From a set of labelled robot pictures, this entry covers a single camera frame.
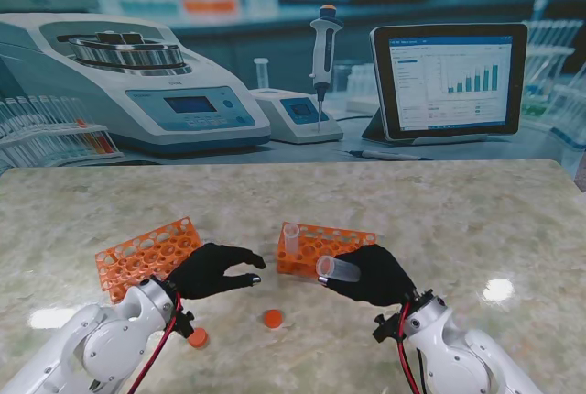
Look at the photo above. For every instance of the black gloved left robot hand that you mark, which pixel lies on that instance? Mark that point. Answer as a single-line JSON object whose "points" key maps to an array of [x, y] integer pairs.
{"points": [[201, 275]]}

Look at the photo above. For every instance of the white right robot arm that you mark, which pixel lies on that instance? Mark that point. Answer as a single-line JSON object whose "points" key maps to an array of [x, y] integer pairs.
{"points": [[458, 353]]}

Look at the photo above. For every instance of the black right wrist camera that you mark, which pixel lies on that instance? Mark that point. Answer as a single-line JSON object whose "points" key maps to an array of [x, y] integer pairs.
{"points": [[387, 327]]}

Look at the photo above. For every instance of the printed laboratory backdrop poster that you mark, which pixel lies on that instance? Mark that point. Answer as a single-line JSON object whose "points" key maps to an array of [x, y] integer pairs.
{"points": [[293, 68]]}

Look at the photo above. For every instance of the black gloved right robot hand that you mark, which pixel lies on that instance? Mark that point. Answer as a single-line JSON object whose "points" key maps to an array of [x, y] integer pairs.
{"points": [[380, 279]]}

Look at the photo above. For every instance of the clear plastic test tube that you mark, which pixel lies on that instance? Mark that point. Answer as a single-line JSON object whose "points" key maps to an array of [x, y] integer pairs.
{"points": [[291, 243], [341, 270]]}

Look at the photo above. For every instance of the orange test tube rack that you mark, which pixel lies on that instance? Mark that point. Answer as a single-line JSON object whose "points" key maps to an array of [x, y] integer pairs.
{"points": [[329, 238], [137, 256]]}

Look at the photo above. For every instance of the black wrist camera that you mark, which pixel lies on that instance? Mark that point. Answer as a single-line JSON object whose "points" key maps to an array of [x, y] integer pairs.
{"points": [[185, 323], [387, 327]]}

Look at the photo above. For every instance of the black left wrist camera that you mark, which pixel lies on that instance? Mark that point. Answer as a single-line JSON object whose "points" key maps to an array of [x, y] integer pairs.
{"points": [[185, 323]]}

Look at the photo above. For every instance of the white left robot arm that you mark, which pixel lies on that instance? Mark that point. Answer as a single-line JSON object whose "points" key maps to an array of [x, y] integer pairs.
{"points": [[100, 343]]}

